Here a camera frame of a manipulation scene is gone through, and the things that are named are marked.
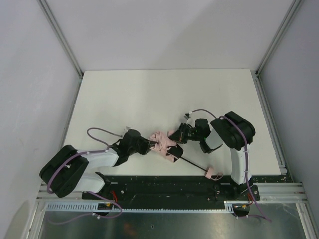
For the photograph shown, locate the aluminium corner post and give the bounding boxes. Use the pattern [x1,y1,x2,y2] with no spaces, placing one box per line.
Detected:
[37,0,84,79]
[255,0,305,76]

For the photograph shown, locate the pink folding umbrella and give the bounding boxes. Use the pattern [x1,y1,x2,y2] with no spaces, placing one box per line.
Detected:
[148,131,223,181]

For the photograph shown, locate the grey cable duct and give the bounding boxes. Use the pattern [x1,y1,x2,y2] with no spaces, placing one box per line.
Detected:
[44,201,249,213]

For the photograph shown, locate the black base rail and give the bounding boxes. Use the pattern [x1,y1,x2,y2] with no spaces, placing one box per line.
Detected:
[97,175,260,209]

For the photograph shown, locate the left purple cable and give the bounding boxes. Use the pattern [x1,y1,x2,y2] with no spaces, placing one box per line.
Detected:
[46,127,125,195]

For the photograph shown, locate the right aluminium corner post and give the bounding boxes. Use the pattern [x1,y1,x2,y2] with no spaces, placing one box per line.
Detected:
[255,0,305,76]

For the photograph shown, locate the left aluminium corner post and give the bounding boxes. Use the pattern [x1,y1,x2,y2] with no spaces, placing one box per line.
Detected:
[37,0,84,79]

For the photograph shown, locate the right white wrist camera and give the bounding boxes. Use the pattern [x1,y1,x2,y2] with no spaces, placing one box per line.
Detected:
[184,111,195,125]

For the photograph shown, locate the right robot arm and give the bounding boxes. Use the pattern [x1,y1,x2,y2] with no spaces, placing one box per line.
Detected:
[169,111,256,185]

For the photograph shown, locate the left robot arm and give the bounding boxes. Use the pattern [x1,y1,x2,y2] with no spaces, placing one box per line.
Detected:
[39,129,156,198]

